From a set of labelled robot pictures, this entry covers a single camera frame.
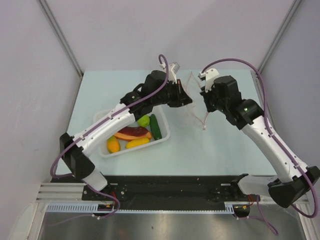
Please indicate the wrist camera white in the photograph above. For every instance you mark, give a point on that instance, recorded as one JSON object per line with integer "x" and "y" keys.
{"x": 172, "y": 71}
{"x": 209, "y": 77}

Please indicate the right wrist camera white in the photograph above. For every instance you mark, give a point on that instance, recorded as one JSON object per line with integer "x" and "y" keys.
{"x": 209, "y": 77}

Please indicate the green lime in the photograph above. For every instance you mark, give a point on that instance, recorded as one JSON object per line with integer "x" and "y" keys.
{"x": 144, "y": 121}

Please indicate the white plastic basket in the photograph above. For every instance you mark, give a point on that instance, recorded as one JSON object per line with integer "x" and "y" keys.
{"x": 164, "y": 127}

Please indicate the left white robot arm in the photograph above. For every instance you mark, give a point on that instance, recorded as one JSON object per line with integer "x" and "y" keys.
{"x": 75, "y": 150}

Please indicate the dark green cucumber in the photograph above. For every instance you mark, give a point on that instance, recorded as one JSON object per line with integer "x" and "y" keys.
{"x": 154, "y": 127}

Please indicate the clear zip top bag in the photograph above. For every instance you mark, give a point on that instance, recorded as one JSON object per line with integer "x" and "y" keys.
{"x": 195, "y": 113}

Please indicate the white slotted cable duct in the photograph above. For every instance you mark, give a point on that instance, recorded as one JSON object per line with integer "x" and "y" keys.
{"x": 100, "y": 208}

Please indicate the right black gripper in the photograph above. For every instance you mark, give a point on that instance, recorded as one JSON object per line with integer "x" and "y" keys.
{"x": 206, "y": 96}

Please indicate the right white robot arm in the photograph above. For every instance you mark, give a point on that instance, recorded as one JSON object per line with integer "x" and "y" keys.
{"x": 294, "y": 177}

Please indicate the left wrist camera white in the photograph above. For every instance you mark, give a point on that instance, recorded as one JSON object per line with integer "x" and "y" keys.
{"x": 172, "y": 71}

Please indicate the papaya slice with red flesh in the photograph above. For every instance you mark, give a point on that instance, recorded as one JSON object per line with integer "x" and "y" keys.
{"x": 132, "y": 133}

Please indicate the yellow green mango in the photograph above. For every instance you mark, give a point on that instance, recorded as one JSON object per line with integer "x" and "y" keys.
{"x": 113, "y": 145}

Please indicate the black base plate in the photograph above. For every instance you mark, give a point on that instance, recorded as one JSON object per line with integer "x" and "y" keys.
{"x": 176, "y": 192}

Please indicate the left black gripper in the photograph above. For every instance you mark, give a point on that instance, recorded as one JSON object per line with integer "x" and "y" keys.
{"x": 181, "y": 98}

